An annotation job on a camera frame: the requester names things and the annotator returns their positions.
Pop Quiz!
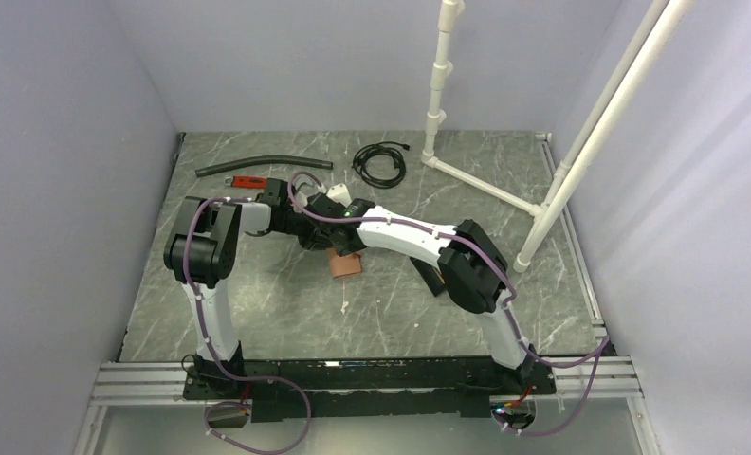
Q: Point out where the brown leather card holder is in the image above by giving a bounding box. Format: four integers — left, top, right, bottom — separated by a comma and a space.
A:
326, 248, 362, 279

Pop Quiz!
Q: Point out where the aluminium extrusion frame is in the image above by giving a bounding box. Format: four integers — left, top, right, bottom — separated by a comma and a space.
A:
75, 356, 662, 454

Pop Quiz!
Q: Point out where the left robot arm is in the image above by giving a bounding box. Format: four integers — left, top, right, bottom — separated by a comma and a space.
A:
163, 178, 331, 398

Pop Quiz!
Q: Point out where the red handled adjustable wrench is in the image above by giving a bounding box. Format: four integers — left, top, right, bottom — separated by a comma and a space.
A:
224, 175, 267, 190

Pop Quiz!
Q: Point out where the black rubber hose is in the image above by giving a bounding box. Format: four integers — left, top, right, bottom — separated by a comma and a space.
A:
194, 154, 334, 179

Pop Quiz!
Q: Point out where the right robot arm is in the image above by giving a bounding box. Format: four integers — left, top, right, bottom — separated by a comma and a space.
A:
295, 193, 535, 393

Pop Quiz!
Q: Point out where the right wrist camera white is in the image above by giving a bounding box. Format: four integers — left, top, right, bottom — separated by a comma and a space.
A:
326, 183, 353, 207

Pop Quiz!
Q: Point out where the coiled black cable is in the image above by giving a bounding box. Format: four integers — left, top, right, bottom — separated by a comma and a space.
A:
351, 141, 411, 190

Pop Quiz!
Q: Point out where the black card box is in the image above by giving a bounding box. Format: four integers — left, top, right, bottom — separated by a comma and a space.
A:
410, 257, 445, 297

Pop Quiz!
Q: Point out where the white pvc pipe frame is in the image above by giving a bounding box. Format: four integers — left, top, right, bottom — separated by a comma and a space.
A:
409, 1, 688, 272

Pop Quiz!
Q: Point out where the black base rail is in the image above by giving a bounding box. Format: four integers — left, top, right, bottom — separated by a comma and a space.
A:
182, 355, 557, 423

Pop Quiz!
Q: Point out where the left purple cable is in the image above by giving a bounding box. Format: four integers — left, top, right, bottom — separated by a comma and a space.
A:
181, 197, 314, 455

